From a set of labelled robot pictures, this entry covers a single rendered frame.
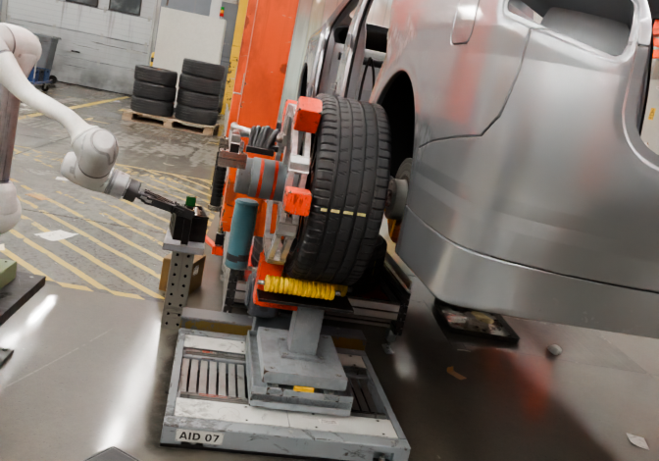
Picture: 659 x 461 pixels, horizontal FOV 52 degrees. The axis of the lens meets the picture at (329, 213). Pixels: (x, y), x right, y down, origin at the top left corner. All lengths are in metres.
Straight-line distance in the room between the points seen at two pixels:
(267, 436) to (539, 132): 1.34
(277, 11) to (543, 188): 1.59
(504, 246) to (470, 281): 0.13
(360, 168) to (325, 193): 0.14
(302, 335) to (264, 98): 0.98
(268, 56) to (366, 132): 0.78
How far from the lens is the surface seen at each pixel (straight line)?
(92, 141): 2.13
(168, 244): 2.88
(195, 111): 10.80
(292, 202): 2.06
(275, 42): 2.84
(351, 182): 2.11
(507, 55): 1.65
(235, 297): 3.12
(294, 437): 2.35
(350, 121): 2.22
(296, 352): 2.55
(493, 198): 1.61
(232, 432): 2.32
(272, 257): 2.32
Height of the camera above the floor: 1.24
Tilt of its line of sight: 11 degrees down
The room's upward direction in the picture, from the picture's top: 11 degrees clockwise
